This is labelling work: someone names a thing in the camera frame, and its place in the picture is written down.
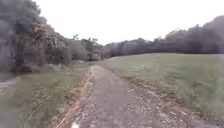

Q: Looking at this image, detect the grass meadow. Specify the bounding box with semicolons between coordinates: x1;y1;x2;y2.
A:
98;52;224;124

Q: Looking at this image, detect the grey gravel path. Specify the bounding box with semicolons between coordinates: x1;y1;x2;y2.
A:
54;63;219;128

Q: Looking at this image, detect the wood of trees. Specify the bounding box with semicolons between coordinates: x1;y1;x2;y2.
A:
0;0;224;75

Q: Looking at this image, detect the robot's own part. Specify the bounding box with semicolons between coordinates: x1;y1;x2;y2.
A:
70;122;81;128

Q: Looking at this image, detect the grass verge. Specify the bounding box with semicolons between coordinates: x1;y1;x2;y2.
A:
0;61;93;128

